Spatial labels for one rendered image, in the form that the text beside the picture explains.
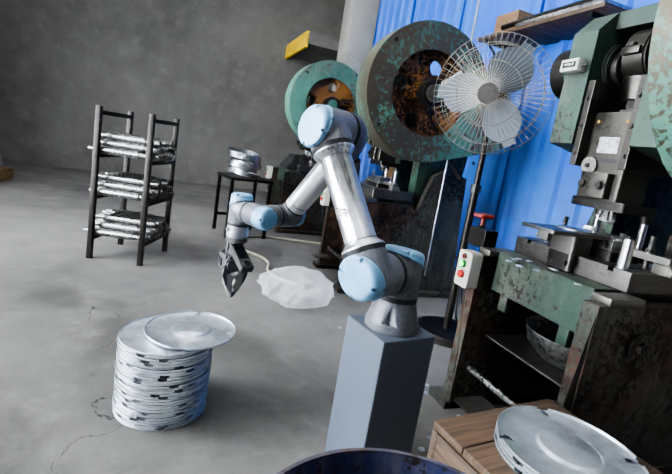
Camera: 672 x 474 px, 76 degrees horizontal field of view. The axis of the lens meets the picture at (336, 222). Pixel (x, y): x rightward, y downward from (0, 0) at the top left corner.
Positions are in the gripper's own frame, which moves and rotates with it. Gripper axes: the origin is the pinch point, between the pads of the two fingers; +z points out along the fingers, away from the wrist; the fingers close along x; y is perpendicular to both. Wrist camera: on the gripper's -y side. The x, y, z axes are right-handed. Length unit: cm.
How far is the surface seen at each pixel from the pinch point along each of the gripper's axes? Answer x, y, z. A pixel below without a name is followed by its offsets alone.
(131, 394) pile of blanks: 32.2, -8.1, 25.7
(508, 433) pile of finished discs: -23, -92, -2
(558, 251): -80, -68, -34
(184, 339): 17.3, -6.0, 11.3
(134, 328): 28.9, 7.7, 12.2
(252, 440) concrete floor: 1.2, -29.0, 36.5
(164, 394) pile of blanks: 24.0, -12.5, 25.1
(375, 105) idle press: -105, 63, -83
